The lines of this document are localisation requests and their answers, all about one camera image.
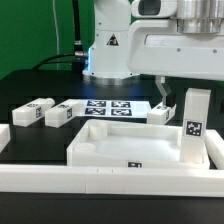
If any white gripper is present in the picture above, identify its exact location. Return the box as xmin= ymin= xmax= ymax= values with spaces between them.
xmin=127 ymin=19 xmax=224 ymax=107

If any white desk top tray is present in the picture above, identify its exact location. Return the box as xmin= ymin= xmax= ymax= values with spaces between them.
xmin=67 ymin=119 xmax=210 ymax=169

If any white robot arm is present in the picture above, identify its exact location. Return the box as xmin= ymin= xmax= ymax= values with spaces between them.
xmin=83 ymin=0 xmax=224 ymax=86

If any white marker sheet with tags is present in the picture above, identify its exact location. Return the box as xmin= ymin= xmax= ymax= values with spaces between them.
xmin=79 ymin=99 xmax=151 ymax=118

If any white right fence bar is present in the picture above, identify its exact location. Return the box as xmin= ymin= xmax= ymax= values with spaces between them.
xmin=205 ymin=130 xmax=224 ymax=170

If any white fence bar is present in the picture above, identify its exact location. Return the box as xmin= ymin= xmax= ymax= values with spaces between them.
xmin=0 ymin=124 xmax=10 ymax=153
xmin=0 ymin=164 xmax=224 ymax=198
xmin=205 ymin=130 xmax=224 ymax=170

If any white left fence bar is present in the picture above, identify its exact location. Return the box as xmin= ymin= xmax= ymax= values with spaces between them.
xmin=0 ymin=124 xmax=10 ymax=153

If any white front fence bar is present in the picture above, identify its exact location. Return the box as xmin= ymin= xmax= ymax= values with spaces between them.
xmin=0 ymin=164 xmax=224 ymax=198

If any black cable post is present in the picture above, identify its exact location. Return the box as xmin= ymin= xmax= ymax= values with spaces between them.
xmin=72 ymin=0 xmax=84 ymax=78

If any black thick cable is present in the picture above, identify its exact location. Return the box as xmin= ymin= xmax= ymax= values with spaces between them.
xmin=31 ymin=53 xmax=88 ymax=71

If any thin white cable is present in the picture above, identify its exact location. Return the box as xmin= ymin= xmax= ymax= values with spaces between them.
xmin=52 ymin=0 xmax=61 ymax=71

